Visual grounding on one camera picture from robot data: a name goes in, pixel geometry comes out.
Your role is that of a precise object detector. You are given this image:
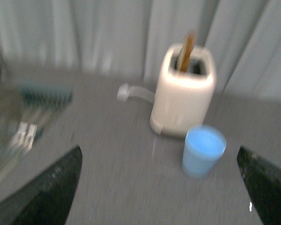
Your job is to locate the brown bread slice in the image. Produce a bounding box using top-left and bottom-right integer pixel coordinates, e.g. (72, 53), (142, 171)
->
(176, 31), (196, 72)

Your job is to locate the dark green dish rack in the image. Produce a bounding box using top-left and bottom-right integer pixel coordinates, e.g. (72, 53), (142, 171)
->
(18, 82), (73, 110)

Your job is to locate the blue plastic cup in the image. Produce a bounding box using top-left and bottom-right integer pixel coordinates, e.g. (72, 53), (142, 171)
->
(182, 125), (227, 179)

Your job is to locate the white power plug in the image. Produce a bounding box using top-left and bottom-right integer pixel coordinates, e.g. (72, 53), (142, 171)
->
(117, 83), (131, 102)

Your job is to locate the cream white toaster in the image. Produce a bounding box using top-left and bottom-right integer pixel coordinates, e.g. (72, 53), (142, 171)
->
(150, 43), (216, 137)

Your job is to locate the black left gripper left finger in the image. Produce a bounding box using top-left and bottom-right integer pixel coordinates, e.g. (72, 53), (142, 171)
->
(0, 146), (82, 225)

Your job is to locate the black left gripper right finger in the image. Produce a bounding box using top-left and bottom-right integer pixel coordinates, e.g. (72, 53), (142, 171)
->
(237, 146), (281, 225)

